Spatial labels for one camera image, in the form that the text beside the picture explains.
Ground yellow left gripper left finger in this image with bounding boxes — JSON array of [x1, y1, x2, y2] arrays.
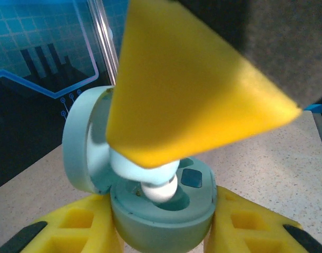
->
[[0, 193, 124, 253]]

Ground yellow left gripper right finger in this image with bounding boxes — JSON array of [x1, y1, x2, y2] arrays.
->
[[204, 186, 322, 253]]

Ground mint green earbud charging case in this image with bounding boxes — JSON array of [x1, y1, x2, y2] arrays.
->
[[62, 85, 218, 253]]

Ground mint green wireless earbud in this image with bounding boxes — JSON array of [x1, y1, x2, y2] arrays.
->
[[109, 149, 181, 203]]

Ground blue table edge strip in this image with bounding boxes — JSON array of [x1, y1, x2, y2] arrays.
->
[[304, 103, 322, 113]]

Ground aluminium frame post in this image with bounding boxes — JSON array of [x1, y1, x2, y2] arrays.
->
[[86, 0, 120, 87]]

